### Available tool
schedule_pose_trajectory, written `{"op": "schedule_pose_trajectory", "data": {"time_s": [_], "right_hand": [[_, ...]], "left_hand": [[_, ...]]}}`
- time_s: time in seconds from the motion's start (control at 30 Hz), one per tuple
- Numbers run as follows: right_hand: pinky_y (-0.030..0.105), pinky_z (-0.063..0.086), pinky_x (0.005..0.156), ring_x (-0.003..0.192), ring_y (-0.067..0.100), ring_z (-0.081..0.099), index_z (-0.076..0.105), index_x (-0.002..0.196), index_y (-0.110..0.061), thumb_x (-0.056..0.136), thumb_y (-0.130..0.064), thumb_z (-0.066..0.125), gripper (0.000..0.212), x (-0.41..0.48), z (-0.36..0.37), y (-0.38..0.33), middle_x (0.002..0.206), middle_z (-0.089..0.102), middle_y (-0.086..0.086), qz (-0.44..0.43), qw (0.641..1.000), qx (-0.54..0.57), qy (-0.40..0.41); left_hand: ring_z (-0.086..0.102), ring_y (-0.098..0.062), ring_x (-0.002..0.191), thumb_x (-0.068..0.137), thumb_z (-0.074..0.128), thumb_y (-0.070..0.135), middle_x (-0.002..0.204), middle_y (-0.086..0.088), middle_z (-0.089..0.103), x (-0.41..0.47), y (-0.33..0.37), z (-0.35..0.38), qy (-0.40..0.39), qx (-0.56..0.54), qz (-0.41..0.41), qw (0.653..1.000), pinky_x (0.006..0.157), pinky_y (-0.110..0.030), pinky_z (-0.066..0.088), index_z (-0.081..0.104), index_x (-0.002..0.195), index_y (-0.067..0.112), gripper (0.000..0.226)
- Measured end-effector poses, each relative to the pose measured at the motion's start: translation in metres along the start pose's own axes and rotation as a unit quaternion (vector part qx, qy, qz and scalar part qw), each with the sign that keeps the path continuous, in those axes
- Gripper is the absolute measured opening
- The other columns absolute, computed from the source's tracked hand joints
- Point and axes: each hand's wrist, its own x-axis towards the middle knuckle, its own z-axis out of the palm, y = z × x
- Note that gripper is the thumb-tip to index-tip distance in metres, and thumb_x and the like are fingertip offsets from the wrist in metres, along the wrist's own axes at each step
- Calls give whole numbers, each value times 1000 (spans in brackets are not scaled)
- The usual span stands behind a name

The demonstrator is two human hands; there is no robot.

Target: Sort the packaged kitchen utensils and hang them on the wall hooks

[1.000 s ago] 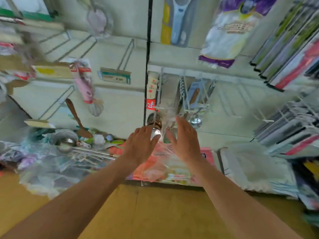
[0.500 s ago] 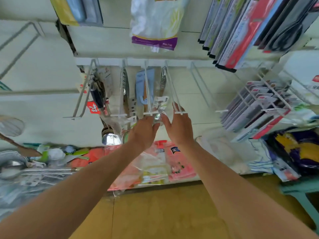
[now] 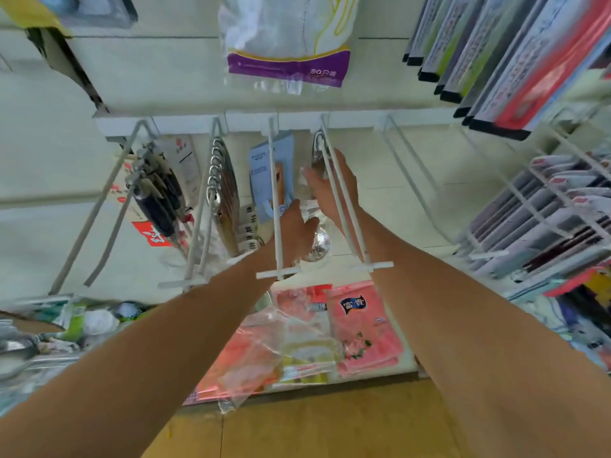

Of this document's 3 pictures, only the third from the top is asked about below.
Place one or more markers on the person's right hand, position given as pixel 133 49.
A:
pixel 336 193

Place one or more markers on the person's left hand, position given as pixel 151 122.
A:
pixel 294 233

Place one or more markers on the bagged steel ladle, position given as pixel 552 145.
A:
pixel 318 245

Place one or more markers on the blue card utensil packet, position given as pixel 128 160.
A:
pixel 263 176

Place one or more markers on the person's right forearm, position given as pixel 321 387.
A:
pixel 477 357

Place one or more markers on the person's left forearm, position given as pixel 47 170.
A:
pixel 143 377

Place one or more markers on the pink printed packets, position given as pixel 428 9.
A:
pixel 363 324

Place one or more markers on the yellow white printed packet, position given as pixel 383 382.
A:
pixel 310 356

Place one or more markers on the red plastic wrapped packets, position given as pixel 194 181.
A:
pixel 239 362

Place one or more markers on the hanging black tool packets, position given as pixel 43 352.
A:
pixel 158 200

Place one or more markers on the white purple bag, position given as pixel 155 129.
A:
pixel 286 33

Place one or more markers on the row of scissors packets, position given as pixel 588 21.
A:
pixel 554 210

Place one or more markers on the row of hanging flat packets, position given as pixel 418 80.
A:
pixel 535 62

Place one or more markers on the blue white cloth packet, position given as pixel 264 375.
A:
pixel 573 334

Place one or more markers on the yellow purple packet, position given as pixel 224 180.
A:
pixel 597 286

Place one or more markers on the pile of plastic wrapped utensils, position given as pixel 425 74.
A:
pixel 29 377

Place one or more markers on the blue yellow peeler packet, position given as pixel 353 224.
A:
pixel 95 6

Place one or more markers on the black wall divider strip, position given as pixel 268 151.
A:
pixel 67 71

